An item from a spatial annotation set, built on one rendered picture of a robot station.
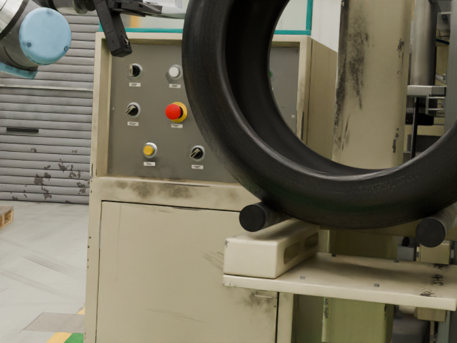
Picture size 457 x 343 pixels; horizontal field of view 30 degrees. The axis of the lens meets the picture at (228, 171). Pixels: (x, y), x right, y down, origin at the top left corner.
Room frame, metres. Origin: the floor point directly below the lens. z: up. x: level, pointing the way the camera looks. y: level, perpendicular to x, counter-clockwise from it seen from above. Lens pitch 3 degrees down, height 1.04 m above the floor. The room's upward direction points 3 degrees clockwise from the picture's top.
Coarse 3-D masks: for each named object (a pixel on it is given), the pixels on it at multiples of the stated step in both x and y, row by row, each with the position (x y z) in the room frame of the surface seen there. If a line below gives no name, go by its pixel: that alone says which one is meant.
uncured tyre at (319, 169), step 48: (192, 0) 1.41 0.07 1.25; (240, 0) 1.61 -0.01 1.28; (288, 0) 1.64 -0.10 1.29; (192, 48) 1.38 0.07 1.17; (240, 48) 1.63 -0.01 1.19; (192, 96) 1.40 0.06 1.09; (240, 96) 1.62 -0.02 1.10; (240, 144) 1.35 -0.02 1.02; (288, 144) 1.61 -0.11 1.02; (288, 192) 1.33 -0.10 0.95; (336, 192) 1.30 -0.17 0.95; (384, 192) 1.28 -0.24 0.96; (432, 192) 1.28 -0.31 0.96
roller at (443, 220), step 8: (448, 208) 1.52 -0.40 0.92; (432, 216) 1.31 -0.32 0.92; (440, 216) 1.34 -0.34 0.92; (448, 216) 1.42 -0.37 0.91; (424, 224) 1.28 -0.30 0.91; (432, 224) 1.28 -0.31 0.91; (440, 224) 1.28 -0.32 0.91; (448, 224) 1.36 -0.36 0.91; (416, 232) 1.29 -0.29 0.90; (424, 232) 1.28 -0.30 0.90; (432, 232) 1.28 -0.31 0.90; (440, 232) 1.27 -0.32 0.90; (424, 240) 1.28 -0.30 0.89; (432, 240) 1.28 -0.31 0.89; (440, 240) 1.27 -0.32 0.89
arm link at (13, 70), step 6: (0, 48) 1.52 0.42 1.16; (0, 54) 1.54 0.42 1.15; (6, 54) 1.51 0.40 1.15; (0, 60) 1.54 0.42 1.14; (6, 60) 1.53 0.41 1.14; (0, 66) 1.54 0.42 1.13; (6, 66) 1.53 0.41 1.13; (12, 66) 1.54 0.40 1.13; (18, 66) 1.53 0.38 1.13; (36, 66) 1.53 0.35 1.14; (6, 72) 1.57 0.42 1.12; (12, 72) 1.54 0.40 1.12; (18, 72) 1.54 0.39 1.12; (24, 72) 1.55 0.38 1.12; (30, 72) 1.56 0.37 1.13; (36, 72) 1.58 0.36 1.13; (30, 78) 1.57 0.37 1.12
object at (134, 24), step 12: (300, 0) 2.04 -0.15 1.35; (312, 0) 2.04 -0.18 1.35; (288, 12) 2.05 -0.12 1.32; (300, 12) 2.04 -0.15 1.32; (312, 12) 2.04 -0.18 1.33; (132, 24) 2.17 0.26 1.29; (144, 24) 2.16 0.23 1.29; (156, 24) 2.15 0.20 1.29; (168, 24) 2.14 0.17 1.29; (180, 24) 2.13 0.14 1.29; (288, 24) 2.05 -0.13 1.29; (300, 24) 2.04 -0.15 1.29
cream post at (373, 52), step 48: (384, 0) 1.67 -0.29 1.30; (384, 48) 1.67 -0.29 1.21; (336, 96) 1.70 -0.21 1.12; (384, 96) 1.67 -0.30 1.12; (336, 144) 1.70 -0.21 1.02; (384, 144) 1.67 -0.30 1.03; (336, 240) 1.69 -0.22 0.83; (384, 240) 1.67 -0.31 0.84; (336, 336) 1.69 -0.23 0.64; (384, 336) 1.67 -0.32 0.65
